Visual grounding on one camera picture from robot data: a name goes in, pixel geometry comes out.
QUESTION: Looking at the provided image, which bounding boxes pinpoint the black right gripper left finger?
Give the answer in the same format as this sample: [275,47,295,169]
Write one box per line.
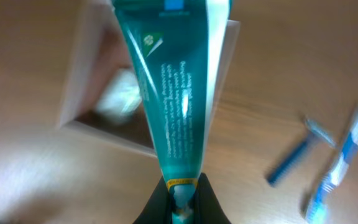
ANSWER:
[133,177,172,224]

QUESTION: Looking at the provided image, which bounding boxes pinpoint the green white Dettol soap box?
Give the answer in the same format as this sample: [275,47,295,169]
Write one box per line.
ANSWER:
[95,69,142,124]

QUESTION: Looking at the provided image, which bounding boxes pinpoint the blue disposable razor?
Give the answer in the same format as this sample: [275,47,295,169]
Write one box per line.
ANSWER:
[267,117,336,187]

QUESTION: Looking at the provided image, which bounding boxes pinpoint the teal Colgate toothpaste tube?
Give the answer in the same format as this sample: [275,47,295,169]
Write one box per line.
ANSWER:
[113,0,232,223]

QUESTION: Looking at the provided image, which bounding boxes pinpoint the blue white toothbrush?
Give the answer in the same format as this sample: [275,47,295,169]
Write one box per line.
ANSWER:
[305,105,358,224]

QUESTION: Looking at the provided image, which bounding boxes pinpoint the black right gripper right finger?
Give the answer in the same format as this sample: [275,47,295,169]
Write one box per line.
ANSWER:
[194,173,231,224]

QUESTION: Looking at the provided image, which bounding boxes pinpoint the white box pink interior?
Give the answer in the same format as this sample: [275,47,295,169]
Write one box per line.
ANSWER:
[58,1,240,157]

